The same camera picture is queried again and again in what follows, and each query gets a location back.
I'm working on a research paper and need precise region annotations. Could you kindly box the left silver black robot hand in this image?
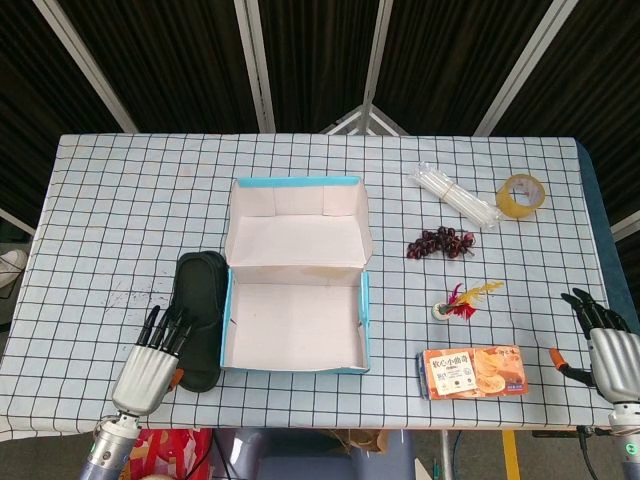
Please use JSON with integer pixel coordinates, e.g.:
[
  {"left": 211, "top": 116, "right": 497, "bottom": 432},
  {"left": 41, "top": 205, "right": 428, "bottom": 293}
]
[{"left": 110, "top": 305, "right": 201, "bottom": 416}]

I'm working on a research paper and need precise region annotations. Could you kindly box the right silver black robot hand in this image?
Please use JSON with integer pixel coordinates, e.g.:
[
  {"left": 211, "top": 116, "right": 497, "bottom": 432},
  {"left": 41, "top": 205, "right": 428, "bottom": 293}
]
[{"left": 549, "top": 288, "right": 640, "bottom": 404}]

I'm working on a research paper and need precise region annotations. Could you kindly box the light blue cardboard shoe box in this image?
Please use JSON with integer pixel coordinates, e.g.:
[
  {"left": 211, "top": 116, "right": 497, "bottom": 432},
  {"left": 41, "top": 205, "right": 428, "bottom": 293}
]
[{"left": 219, "top": 175, "right": 375, "bottom": 375}]

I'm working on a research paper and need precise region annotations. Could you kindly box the red printed shopping bag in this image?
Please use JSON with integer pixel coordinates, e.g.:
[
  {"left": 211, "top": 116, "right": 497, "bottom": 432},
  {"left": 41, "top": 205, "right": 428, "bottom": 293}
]
[{"left": 132, "top": 427, "right": 214, "bottom": 480}]

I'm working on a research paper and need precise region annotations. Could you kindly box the orange snack package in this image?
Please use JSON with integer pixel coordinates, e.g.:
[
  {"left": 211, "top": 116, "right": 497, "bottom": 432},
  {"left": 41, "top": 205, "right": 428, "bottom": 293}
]
[{"left": 417, "top": 344, "right": 530, "bottom": 401}]

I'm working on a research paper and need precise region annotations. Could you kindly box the light blue checkered tablecloth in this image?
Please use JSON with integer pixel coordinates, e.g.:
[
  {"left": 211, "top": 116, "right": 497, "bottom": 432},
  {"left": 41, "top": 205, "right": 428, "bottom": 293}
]
[{"left": 0, "top": 132, "right": 634, "bottom": 441}]

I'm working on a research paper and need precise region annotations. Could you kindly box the colourful feather shuttlecock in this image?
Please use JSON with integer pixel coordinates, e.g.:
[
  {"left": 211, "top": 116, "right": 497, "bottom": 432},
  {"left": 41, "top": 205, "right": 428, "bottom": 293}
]
[{"left": 432, "top": 280, "right": 505, "bottom": 321}]

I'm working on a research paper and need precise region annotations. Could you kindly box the yellow packing tape roll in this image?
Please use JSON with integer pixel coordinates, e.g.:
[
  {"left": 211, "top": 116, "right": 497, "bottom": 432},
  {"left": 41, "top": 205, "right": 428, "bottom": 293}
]
[{"left": 495, "top": 173, "right": 547, "bottom": 220}]

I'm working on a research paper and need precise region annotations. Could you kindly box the grey metal table leg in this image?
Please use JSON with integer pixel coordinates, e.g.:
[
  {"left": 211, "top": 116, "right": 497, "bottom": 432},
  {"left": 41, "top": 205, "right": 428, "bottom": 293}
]
[{"left": 439, "top": 429, "right": 452, "bottom": 480}]

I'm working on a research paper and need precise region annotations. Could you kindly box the purple artificial grape bunch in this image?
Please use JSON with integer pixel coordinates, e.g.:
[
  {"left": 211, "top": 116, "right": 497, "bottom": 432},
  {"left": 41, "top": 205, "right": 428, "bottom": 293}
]
[{"left": 406, "top": 226, "right": 477, "bottom": 261}]

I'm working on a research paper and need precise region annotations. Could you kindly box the bundle of clear plastic tubes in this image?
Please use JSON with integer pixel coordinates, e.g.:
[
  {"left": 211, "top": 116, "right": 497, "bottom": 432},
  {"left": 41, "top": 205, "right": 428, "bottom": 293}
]
[{"left": 412, "top": 160, "right": 503, "bottom": 231}]

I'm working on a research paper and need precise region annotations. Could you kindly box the dark folding partition screen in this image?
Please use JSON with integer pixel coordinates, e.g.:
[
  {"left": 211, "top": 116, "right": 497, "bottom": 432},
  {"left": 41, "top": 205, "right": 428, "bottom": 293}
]
[{"left": 0, "top": 0, "right": 640, "bottom": 241}]

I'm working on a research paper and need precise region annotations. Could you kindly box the white metal partition foot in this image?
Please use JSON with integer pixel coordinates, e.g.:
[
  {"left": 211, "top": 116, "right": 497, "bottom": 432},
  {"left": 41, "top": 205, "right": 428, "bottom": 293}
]
[{"left": 319, "top": 104, "right": 411, "bottom": 135}]

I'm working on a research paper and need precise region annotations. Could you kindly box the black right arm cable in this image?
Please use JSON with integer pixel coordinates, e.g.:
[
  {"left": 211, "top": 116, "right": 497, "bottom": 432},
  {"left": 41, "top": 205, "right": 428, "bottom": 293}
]
[{"left": 577, "top": 423, "right": 617, "bottom": 440}]

